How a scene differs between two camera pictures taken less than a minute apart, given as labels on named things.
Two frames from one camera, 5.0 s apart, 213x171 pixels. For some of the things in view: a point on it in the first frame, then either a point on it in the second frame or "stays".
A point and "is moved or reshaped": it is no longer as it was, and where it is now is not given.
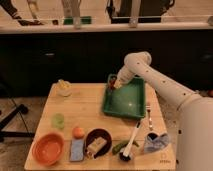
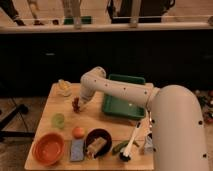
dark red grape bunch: [111, 83] is moved or reshaped
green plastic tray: [128, 100] stays
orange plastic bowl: [48, 148] stays
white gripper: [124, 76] to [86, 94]
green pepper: [119, 146] stays
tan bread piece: [95, 146] stays
